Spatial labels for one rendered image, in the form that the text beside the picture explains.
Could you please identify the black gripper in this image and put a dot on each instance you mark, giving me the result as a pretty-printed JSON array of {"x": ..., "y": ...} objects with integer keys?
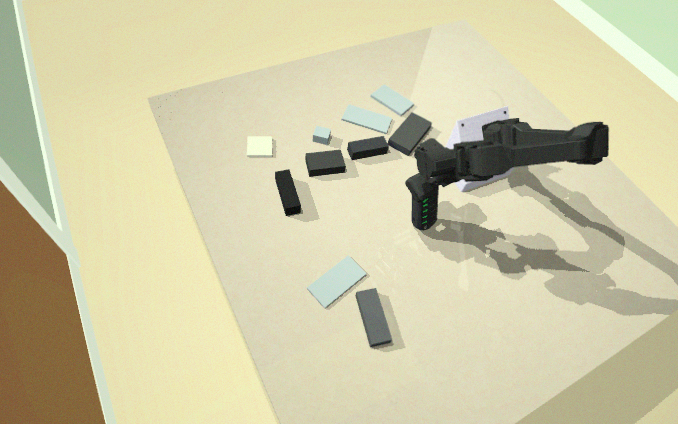
[{"x": 421, "y": 189}]

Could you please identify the dark grey controller unit with green rocker switches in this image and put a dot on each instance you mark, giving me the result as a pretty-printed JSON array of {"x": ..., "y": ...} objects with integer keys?
[{"x": 424, "y": 214}]

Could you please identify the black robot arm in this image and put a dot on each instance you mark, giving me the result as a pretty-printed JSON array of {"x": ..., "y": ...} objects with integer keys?
[{"x": 509, "y": 143}]

